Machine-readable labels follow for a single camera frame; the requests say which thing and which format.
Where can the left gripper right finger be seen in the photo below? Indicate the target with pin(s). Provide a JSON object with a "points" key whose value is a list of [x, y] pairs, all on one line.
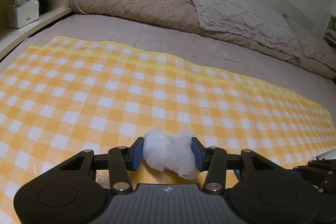
{"points": [[212, 160]]}

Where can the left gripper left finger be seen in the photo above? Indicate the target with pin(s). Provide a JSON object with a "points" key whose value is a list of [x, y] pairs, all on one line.
{"points": [[121, 160]]}

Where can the white tissue box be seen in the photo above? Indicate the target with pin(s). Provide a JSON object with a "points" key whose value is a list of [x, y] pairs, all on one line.
{"points": [[22, 13]]}

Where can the beige quilted folded duvet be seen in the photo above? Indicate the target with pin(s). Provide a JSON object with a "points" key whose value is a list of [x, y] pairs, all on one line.
{"points": [[181, 15]]}

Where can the yellow white checkered blanket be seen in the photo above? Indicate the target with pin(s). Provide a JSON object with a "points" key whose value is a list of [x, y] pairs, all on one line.
{"points": [[71, 94]]}

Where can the white soft wad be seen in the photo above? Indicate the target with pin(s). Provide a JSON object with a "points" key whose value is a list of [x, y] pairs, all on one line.
{"points": [[171, 152]]}

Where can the grey quilted left pillow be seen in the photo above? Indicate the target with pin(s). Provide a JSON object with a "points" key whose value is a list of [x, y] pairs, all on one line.
{"points": [[249, 19]]}

